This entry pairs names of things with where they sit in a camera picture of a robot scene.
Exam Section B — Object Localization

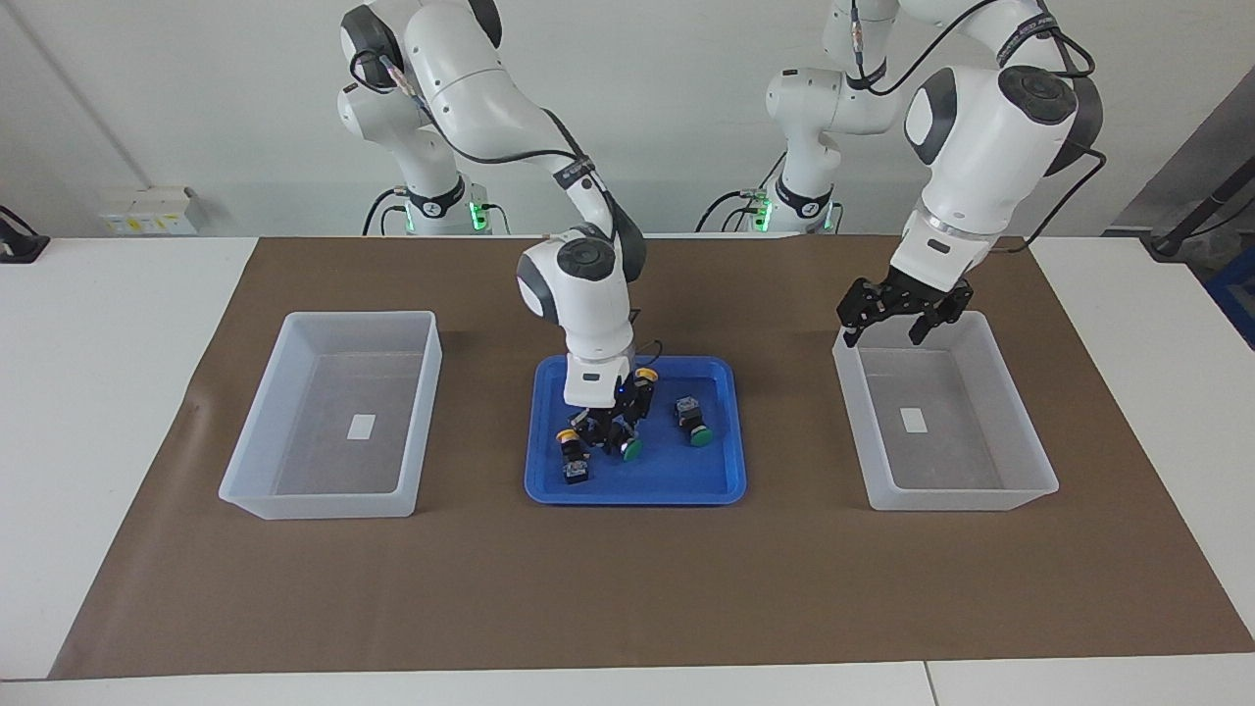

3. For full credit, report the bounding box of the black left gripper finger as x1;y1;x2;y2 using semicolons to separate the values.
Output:
910;286;974;346
836;279;888;348

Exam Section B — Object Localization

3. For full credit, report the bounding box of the blue plastic tray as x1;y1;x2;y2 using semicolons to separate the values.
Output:
524;355;748;507

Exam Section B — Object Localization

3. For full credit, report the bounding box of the translucent white plastic box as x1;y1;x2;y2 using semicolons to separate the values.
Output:
831;310;1061;513
218;311;443;521

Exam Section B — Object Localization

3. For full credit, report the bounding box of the brown paper table mat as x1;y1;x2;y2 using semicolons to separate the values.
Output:
49;233;1255;681

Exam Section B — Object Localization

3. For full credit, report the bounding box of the black stand pole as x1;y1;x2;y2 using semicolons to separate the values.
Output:
1142;157;1255;258

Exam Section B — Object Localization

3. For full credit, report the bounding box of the blue crate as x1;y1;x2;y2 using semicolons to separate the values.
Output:
1204;245;1255;349

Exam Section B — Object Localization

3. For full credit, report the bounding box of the black desk object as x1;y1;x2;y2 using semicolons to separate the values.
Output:
0;206;50;264

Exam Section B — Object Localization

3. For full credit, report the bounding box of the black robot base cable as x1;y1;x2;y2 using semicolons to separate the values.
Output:
695;186;776;234
362;186;408;236

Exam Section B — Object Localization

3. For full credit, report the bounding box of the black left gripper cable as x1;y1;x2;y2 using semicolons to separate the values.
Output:
848;0;1109;256

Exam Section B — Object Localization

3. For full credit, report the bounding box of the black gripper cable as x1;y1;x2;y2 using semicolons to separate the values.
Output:
358;49;668;393
848;0;1109;256

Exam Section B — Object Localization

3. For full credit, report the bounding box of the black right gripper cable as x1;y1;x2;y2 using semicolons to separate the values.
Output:
358;49;668;393

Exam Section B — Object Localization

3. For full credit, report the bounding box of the white wall outlet box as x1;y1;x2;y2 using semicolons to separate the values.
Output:
98;186;204;236

